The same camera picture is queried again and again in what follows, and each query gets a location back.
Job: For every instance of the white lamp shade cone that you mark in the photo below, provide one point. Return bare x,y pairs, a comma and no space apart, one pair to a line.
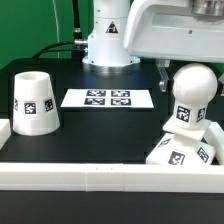
35,112

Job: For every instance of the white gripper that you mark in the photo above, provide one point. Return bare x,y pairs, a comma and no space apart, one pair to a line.
173,30

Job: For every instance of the white lamp bulb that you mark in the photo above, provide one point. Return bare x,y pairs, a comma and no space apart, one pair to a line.
195,85

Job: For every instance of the white right wall block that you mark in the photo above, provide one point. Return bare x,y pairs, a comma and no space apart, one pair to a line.
214,136

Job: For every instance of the white front wall rail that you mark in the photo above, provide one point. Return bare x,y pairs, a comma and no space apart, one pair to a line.
111,177

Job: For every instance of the white lamp base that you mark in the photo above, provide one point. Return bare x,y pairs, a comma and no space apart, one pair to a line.
180,146

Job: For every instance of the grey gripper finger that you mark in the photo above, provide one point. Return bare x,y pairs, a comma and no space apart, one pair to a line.
221,83

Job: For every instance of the white marker sheet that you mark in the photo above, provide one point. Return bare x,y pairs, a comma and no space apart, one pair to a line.
107,98

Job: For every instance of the white left wall block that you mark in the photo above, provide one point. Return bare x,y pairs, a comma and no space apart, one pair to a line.
5,131

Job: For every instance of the white wall block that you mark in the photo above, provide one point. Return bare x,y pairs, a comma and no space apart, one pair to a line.
214,136
5,131

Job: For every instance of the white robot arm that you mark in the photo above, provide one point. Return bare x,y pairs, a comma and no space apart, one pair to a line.
106,52

